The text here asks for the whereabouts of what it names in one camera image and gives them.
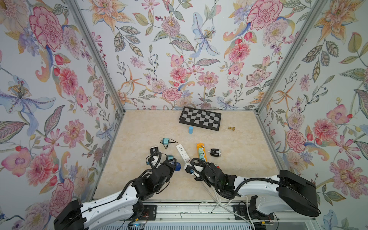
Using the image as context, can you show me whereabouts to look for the aluminium frame post left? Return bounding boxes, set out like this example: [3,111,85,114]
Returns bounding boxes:
[66,0,125,115]

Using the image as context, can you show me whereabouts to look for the teal charger on orange strip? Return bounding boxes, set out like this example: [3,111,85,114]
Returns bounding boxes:
[200,154,207,162]

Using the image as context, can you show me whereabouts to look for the black shaver cable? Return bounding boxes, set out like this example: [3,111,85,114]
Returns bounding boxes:
[159,137,179,150]

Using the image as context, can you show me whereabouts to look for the orange power strip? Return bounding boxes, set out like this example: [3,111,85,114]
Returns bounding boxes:
[196,143,207,162]

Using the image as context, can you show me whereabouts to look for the black silver chessboard box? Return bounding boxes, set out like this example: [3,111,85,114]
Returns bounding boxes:
[179,107,221,131]

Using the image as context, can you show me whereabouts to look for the black electric shaver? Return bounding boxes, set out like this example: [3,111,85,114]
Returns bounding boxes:
[149,146,160,156]

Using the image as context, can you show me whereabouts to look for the white power strip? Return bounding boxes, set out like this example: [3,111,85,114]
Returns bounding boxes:
[176,144,202,178]

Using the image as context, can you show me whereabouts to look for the aluminium frame post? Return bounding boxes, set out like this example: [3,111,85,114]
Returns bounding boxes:
[66,0,125,115]
[255,0,328,114]

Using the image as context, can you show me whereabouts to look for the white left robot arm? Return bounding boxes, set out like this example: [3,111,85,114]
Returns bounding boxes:
[54,158,176,230]

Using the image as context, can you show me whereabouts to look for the aluminium frame post right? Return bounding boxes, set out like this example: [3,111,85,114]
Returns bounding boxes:
[255,0,328,114]

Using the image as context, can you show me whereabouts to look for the green usb charger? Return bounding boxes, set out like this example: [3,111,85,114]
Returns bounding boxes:
[198,147,205,155]

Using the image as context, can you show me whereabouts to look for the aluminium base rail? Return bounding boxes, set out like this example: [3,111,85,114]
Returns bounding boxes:
[97,201,319,230]

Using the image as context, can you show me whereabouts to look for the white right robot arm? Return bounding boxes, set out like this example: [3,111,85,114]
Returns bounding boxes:
[185,158,321,220]

